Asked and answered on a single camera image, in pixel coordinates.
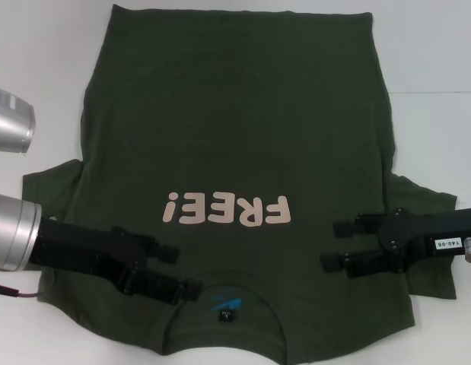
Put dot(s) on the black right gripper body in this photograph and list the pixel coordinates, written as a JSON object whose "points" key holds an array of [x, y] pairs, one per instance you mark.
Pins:
{"points": [[417, 235]]}

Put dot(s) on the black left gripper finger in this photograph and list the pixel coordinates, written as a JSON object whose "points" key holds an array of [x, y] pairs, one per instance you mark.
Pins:
{"points": [[163, 249], [163, 287]]}

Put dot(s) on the dark green FREE! t-shirt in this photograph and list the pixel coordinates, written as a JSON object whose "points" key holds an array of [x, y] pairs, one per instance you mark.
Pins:
{"points": [[235, 133]]}

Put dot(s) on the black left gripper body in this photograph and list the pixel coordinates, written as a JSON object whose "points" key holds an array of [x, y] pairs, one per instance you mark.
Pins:
{"points": [[86, 247]]}

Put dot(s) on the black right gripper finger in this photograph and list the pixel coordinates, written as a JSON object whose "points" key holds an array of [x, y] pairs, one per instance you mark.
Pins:
{"points": [[357, 226], [357, 262]]}

